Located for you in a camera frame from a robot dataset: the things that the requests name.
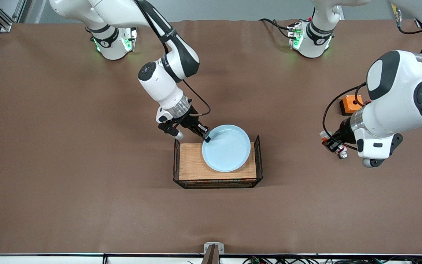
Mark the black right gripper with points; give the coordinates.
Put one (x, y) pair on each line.
(190, 120)

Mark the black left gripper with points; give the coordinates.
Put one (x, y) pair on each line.
(343, 134)

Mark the small grey orange component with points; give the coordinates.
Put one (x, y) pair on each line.
(324, 136)

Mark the light blue round plate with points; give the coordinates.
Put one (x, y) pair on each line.
(226, 148)

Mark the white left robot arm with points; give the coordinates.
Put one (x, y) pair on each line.
(401, 95)

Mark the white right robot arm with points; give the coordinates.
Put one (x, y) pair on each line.
(161, 84)

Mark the table cover sheet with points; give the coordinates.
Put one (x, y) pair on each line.
(86, 146)

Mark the orange grey switch block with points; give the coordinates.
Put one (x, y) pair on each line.
(342, 153)

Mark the orange button enclosure box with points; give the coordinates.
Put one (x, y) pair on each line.
(353, 102)

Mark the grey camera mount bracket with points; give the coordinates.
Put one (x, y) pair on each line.
(213, 249)

